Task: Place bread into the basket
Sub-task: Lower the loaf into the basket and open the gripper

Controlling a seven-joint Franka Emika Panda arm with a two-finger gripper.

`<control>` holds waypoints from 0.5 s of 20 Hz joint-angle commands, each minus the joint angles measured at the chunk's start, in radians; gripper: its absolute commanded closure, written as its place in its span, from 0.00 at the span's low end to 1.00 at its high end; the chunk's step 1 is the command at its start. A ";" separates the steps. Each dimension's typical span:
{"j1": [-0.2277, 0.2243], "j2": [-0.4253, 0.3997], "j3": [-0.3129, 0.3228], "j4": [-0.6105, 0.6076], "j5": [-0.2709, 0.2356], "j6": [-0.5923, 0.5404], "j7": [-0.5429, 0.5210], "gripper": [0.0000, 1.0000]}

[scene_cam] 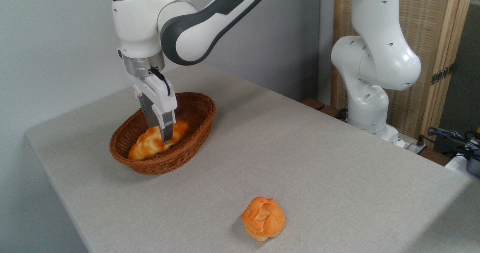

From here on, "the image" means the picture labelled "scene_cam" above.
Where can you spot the brown wicker basket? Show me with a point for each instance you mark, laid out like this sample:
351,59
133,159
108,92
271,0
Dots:
187,148

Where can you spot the brown wooden block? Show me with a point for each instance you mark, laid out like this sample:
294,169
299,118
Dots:
313,104
330,111

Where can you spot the long braided bread loaf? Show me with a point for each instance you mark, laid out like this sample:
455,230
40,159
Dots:
148,144

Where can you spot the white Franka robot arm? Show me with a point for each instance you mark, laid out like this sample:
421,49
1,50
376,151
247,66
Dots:
375,62

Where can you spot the round knotted bread roll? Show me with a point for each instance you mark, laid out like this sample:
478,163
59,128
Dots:
263,219

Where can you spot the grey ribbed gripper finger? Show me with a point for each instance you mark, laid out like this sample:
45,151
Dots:
166,127
147,112

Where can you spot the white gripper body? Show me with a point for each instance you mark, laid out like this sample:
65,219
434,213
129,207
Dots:
159,95

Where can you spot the metal screen hinge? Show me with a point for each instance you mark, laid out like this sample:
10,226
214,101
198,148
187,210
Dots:
442,74

